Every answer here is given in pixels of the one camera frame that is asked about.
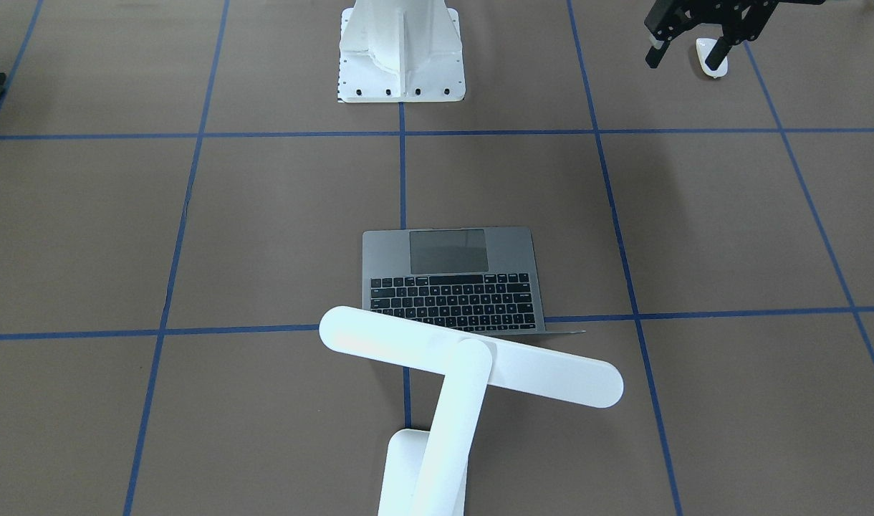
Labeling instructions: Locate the white computer mouse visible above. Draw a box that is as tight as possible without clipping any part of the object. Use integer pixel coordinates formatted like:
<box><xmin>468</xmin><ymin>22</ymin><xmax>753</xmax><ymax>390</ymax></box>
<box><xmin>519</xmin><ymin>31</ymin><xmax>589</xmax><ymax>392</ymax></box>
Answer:
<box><xmin>695</xmin><ymin>38</ymin><xmax>731</xmax><ymax>80</ymax></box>

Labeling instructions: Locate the white desk lamp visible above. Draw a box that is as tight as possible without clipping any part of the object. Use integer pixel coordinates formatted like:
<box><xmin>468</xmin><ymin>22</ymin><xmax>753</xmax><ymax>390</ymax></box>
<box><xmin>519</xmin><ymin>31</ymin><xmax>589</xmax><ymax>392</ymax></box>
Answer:
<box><xmin>319</xmin><ymin>306</ymin><xmax>624</xmax><ymax>515</ymax></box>

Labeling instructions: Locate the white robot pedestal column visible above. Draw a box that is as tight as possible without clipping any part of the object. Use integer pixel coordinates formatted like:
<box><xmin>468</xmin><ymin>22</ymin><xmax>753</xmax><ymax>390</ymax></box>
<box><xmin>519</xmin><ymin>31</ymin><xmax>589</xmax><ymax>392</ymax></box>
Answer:
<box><xmin>337</xmin><ymin>1</ymin><xmax>466</xmax><ymax>102</ymax></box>

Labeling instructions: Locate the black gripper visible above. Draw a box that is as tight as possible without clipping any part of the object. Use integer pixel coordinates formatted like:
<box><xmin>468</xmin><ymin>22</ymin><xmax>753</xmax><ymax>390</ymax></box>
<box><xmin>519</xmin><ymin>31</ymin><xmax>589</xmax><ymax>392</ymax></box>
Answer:
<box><xmin>643</xmin><ymin>0</ymin><xmax>828</xmax><ymax>74</ymax></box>

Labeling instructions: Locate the grey laptop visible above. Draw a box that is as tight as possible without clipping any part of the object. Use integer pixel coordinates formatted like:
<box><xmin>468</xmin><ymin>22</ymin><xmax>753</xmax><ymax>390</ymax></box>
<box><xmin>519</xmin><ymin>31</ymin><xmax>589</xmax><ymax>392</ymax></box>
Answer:
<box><xmin>361</xmin><ymin>226</ymin><xmax>551</xmax><ymax>336</ymax></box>

